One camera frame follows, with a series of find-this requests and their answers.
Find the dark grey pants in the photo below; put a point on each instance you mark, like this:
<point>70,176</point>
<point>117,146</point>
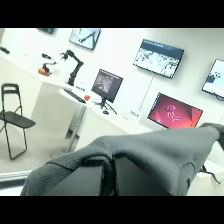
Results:
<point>160,150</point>

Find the white desk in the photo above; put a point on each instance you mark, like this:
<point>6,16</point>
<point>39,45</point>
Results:
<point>100,116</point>

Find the small red object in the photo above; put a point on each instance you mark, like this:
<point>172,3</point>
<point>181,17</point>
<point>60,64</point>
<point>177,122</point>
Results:
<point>87,98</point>

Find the black folding chair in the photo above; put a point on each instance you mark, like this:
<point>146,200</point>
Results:
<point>16,120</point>

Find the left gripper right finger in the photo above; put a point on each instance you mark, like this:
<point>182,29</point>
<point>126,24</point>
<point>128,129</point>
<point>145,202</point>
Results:
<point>133,181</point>

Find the small black robot arm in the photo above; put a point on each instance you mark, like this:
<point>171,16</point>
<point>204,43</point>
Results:
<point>74,66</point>

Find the orange and black device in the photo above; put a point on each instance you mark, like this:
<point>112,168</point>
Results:
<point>44,70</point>

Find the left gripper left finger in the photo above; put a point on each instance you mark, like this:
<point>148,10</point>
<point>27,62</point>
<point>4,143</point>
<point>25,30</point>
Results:
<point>83,181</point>

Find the monitor with red picture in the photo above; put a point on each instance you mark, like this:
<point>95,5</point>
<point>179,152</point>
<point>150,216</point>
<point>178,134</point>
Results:
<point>175,111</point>

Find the black keyboard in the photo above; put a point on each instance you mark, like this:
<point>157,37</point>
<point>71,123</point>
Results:
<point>75,96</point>

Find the black desk monitor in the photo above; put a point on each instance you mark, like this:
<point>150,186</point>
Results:
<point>106,85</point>

